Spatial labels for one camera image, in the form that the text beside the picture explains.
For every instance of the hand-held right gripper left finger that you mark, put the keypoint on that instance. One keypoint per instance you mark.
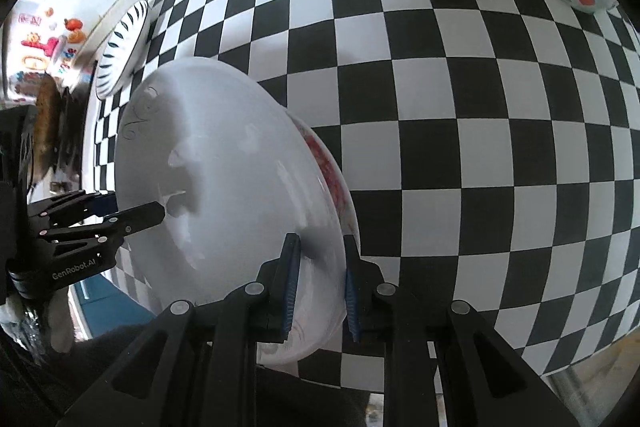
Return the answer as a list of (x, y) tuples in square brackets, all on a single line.
[(292, 287)]

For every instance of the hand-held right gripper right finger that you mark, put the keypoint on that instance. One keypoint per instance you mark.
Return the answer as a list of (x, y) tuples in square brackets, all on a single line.
[(352, 307)]

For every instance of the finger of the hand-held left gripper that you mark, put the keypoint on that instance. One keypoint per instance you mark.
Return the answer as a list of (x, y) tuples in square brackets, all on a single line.
[(102, 203), (140, 217)]

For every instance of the white plate grey scroll print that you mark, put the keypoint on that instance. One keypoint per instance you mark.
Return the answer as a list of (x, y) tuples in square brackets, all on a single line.
[(225, 147)]

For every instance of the white plate red floral rim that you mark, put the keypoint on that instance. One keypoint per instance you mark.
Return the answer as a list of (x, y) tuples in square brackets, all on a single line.
[(330, 177)]

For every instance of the white plate black striped rim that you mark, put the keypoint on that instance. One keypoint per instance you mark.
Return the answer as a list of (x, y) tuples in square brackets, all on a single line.
[(120, 52)]

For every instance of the clear plastic bag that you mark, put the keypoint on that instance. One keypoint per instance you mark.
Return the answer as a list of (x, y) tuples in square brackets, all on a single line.
[(60, 322)]

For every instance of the blue cabinet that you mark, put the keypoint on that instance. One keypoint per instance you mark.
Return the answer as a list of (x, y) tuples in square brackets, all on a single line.
[(115, 307)]

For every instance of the brown round board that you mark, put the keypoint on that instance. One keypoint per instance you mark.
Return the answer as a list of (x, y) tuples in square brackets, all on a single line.
[(47, 122)]

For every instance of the colourful fridge magnets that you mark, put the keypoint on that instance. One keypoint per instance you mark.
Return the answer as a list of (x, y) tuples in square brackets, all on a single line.
[(35, 42)]

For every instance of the black white checkered mat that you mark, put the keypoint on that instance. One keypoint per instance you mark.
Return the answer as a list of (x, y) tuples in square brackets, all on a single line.
[(450, 132)]

